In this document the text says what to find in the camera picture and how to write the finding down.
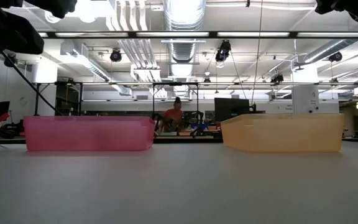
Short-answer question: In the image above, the pink translucent plastic bin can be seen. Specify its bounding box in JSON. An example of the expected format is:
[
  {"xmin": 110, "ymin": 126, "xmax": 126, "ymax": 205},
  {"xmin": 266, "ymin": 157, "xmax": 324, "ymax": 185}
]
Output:
[{"xmin": 23, "ymin": 115, "xmax": 155, "ymax": 152}]

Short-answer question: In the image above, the orange translucent plastic bin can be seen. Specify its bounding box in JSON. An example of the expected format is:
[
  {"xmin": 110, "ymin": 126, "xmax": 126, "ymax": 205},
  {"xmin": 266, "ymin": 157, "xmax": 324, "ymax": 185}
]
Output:
[{"xmin": 221, "ymin": 113, "xmax": 345, "ymax": 153}]

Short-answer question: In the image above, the person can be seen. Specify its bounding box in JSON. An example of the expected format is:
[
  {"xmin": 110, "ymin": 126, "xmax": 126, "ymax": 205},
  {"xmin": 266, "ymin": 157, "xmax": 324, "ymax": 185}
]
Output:
[{"xmin": 162, "ymin": 96, "xmax": 186, "ymax": 133}]

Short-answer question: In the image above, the wide black computer monitor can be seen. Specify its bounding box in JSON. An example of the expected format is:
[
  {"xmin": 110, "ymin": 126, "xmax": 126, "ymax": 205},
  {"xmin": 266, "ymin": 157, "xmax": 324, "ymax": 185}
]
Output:
[{"xmin": 214, "ymin": 97, "xmax": 250, "ymax": 123}]

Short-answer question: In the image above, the black hanging spotlight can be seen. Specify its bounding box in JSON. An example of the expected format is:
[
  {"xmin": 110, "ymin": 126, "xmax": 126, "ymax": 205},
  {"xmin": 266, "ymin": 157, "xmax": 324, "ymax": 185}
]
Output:
[
  {"xmin": 328, "ymin": 51, "xmax": 343, "ymax": 62},
  {"xmin": 3, "ymin": 53, "xmax": 17, "ymax": 68},
  {"xmin": 270, "ymin": 73, "xmax": 285, "ymax": 84},
  {"xmin": 214, "ymin": 39, "xmax": 232, "ymax": 62},
  {"xmin": 109, "ymin": 48, "xmax": 123, "ymax": 63}
]

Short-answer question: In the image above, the black shelf cabinet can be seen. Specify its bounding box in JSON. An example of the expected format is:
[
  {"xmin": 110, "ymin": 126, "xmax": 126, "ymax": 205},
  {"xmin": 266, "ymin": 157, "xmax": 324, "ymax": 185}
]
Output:
[{"xmin": 55, "ymin": 81, "xmax": 83, "ymax": 116}]

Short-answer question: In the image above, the white square column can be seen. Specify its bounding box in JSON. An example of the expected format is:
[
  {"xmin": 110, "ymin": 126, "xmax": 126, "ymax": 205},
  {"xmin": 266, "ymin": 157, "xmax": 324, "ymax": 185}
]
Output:
[{"xmin": 291, "ymin": 67, "xmax": 320, "ymax": 114}]

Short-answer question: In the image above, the black overhead light beam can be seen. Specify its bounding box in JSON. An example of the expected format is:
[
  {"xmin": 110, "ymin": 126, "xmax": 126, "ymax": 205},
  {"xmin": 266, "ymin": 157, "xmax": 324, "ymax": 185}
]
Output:
[{"xmin": 37, "ymin": 30, "xmax": 358, "ymax": 39}]

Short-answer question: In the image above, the black aluminium table frame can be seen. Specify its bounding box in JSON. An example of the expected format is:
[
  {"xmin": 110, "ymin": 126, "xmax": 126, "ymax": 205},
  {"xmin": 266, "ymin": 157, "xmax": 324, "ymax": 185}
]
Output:
[{"xmin": 0, "ymin": 136, "xmax": 358, "ymax": 146}]

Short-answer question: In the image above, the silver ventilation duct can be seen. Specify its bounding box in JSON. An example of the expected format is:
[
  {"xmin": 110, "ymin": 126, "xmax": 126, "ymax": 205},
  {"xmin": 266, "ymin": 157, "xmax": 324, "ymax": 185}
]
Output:
[{"xmin": 163, "ymin": 0, "xmax": 207, "ymax": 63}]

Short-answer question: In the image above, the thin hanging cable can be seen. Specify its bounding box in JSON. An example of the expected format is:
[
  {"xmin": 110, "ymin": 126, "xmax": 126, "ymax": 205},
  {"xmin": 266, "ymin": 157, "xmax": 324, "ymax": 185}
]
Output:
[{"xmin": 250, "ymin": 0, "xmax": 264, "ymax": 105}]

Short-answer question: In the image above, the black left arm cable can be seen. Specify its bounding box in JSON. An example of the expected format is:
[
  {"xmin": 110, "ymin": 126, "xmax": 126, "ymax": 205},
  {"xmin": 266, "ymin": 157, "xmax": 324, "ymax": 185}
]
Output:
[{"xmin": 0, "ymin": 51, "xmax": 62, "ymax": 116}]

